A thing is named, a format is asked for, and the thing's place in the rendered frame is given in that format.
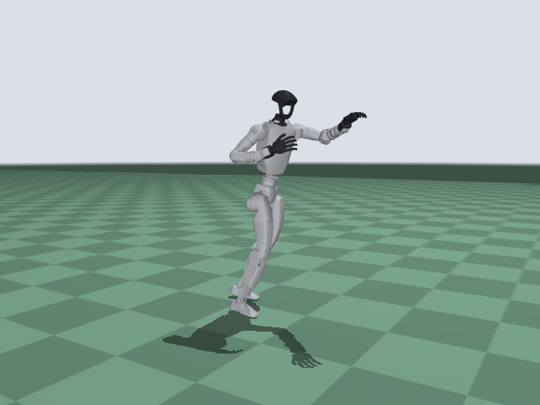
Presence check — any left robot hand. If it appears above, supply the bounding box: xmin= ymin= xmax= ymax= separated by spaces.
xmin=337 ymin=112 xmax=367 ymax=132

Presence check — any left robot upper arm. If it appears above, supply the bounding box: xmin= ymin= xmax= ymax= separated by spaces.
xmin=293 ymin=124 xmax=331 ymax=144

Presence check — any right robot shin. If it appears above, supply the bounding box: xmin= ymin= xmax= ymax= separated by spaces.
xmin=236 ymin=250 xmax=267 ymax=304

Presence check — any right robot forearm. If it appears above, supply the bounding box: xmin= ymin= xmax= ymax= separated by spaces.
xmin=229 ymin=148 xmax=270 ymax=164

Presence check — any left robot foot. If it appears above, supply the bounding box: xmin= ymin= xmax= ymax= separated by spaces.
xmin=230 ymin=284 xmax=260 ymax=300

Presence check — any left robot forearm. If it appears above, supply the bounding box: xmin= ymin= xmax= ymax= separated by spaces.
xmin=325 ymin=122 xmax=349 ymax=140

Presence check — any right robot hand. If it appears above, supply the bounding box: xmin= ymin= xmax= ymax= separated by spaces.
xmin=263 ymin=133 xmax=297 ymax=159

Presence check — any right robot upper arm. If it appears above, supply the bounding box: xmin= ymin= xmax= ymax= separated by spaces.
xmin=231 ymin=124 xmax=270 ymax=165

